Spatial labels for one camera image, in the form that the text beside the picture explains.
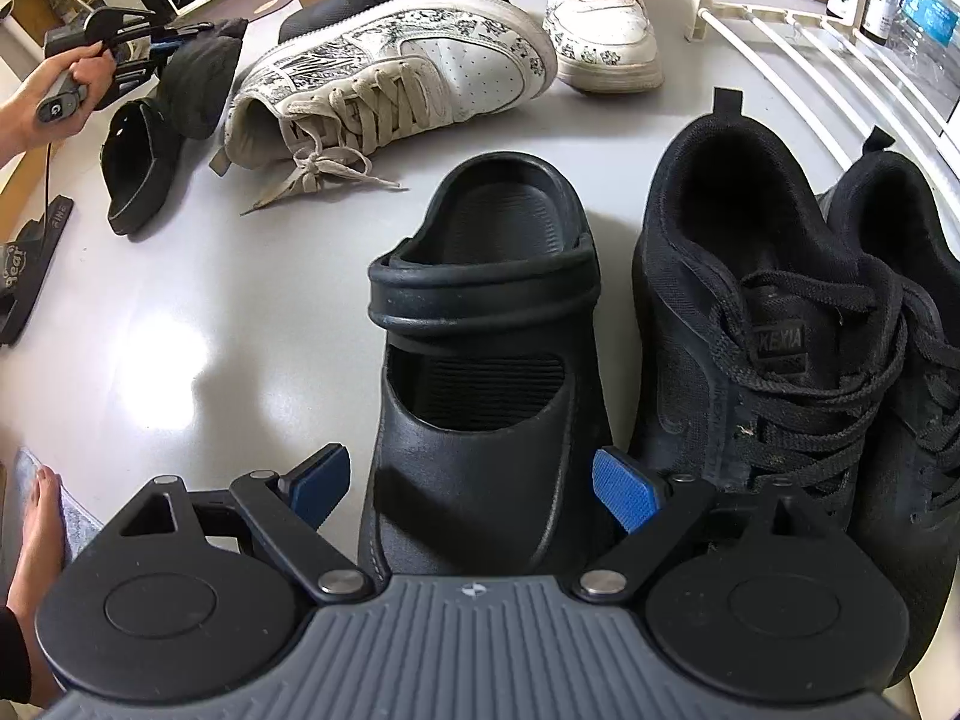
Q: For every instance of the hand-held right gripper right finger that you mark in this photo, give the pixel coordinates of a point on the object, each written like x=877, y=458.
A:
x=622, y=491

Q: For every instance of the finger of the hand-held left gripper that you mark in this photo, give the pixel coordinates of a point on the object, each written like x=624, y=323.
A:
x=131, y=79
x=176, y=34

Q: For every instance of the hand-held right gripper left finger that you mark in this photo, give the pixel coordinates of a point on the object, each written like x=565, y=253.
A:
x=322, y=484

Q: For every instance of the black lace-up sneaker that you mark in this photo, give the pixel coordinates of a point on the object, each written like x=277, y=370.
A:
x=720, y=277
x=922, y=390

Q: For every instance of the white printed sneaker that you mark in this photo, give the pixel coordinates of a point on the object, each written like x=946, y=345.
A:
x=450, y=64
x=607, y=22

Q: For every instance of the person's left forearm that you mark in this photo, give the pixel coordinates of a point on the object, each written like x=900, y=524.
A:
x=15, y=139

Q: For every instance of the person's left hand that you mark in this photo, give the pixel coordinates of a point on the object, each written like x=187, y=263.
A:
x=71, y=90

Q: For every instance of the brown door mat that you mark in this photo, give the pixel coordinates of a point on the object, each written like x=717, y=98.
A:
x=217, y=15

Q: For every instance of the black printed slide sandal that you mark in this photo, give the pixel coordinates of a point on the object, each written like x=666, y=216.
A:
x=34, y=270

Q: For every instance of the grey floor cloth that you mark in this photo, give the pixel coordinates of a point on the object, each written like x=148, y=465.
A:
x=79, y=517

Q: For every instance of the person's bare foot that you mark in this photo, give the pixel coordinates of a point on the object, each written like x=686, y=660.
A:
x=41, y=532

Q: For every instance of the clear water bottle blue label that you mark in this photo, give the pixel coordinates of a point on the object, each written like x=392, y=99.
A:
x=926, y=11

